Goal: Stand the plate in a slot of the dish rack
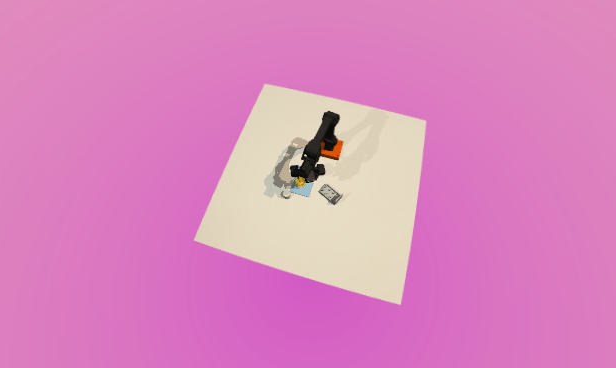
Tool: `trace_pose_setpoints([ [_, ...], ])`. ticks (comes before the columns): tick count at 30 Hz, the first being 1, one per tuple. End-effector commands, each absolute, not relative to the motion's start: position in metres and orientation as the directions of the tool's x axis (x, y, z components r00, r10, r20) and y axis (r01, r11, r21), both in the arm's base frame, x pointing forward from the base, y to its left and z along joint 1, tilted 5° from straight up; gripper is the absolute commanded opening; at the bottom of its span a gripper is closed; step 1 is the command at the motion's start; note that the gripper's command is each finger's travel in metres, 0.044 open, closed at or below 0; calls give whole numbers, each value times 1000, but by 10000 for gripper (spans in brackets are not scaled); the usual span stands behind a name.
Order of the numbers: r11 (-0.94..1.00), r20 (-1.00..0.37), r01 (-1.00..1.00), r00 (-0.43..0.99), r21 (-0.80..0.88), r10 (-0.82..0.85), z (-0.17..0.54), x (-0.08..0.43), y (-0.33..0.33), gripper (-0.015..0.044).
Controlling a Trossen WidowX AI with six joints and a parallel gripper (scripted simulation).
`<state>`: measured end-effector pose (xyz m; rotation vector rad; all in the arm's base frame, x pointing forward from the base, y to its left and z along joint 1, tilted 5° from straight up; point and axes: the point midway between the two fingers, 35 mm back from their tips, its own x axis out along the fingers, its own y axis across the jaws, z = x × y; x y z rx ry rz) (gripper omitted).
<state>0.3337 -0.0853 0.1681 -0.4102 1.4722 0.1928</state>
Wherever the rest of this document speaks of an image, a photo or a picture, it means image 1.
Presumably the grey dish rack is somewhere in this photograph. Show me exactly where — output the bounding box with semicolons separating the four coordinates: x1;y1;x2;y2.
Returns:
319;183;343;205

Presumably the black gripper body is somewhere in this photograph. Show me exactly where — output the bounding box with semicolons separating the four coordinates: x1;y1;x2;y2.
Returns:
290;164;326;177

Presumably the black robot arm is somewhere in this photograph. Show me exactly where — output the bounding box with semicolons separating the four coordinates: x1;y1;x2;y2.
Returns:
297;110;341;183

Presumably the light blue square mat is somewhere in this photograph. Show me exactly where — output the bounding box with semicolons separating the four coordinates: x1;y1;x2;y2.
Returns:
290;177;314;197

